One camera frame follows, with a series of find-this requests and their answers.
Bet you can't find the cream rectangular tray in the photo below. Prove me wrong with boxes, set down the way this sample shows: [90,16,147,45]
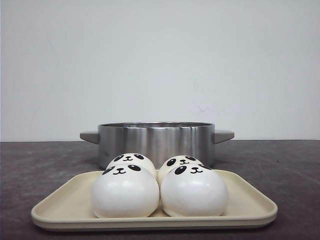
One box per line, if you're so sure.
[31,170,278,232]

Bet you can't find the stainless steel steamer pot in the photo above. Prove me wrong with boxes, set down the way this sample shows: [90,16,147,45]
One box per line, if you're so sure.
[79,122,235,169]

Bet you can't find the panda bun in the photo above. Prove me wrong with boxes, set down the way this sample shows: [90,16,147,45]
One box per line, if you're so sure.
[91,164,160,218]
[157,155,202,186]
[160,163,229,217]
[105,152,157,178]

